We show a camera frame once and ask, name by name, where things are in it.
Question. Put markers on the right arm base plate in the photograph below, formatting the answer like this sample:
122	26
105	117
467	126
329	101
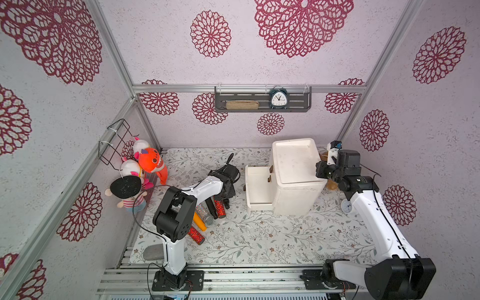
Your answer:
315	279

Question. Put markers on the glitter silver microphone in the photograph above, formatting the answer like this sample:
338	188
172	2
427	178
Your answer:
205	215

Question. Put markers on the red glitter microphone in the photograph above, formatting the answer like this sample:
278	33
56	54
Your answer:
220	209
196	236

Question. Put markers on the orange microphone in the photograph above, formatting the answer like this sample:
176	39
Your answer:
199	222

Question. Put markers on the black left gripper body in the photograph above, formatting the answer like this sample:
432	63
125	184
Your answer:
231	194

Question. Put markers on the brown teddy bear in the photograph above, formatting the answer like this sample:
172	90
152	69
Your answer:
331	185

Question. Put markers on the black haired plush doll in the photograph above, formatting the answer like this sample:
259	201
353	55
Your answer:
130	192

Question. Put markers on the dark grey wall shelf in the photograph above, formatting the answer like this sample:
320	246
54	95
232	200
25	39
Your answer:
299	99

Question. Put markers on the black wire basket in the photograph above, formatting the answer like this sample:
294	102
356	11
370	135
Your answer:
112	151

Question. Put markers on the floral table mat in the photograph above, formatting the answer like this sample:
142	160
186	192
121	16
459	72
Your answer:
260	237

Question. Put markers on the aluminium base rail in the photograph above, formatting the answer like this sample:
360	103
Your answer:
218	279

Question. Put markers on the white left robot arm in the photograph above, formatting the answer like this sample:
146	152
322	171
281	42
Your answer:
176	212

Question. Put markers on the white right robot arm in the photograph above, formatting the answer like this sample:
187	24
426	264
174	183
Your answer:
400	273

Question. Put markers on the white alarm clock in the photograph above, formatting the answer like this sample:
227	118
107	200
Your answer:
346	206

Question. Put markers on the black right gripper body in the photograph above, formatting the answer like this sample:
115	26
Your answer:
322	169

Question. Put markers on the white three-drawer cabinet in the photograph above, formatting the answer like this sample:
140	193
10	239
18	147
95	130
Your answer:
294	187

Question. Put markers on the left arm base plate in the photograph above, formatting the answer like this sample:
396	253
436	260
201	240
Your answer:
187	280

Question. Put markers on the red orange plush fish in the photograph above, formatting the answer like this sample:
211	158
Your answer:
151	161

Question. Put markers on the grey oval sponge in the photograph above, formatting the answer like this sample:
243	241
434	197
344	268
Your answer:
154	253

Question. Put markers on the pink white plush doll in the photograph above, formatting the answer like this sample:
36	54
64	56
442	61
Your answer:
130	165

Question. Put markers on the green alarm clock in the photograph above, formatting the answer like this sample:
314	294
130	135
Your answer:
279	99

